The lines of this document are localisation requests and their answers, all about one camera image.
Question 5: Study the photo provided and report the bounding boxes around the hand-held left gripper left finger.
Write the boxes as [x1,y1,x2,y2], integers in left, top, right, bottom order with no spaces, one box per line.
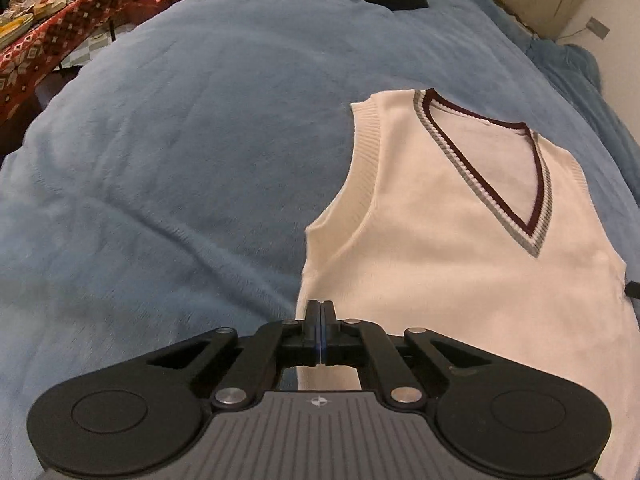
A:
[147,300,321,411]

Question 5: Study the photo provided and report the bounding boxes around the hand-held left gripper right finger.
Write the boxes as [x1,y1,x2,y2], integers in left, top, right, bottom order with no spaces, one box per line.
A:
[321,301,493,406]

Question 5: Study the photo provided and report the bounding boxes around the cream knit vest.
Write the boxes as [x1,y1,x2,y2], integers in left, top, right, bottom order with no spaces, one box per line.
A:
[295,87,640,480]

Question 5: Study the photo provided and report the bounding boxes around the blue fleece blanket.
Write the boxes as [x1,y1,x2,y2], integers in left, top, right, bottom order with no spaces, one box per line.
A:
[0,0,640,480]

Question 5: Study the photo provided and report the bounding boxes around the red patterned tablecloth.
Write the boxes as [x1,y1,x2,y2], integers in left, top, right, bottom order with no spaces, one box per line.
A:
[0,0,166,121]

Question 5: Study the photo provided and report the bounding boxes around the yellow bowl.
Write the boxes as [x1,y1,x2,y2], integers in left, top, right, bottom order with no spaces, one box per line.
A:
[0,14,35,47]

